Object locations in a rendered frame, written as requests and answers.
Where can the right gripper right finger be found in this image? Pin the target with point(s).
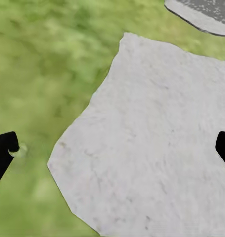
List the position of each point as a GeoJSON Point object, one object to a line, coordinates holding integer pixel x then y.
{"type": "Point", "coordinates": [220, 144]}

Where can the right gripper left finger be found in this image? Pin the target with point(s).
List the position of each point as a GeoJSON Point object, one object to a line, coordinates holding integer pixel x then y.
{"type": "Point", "coordinates": [10, 148]}

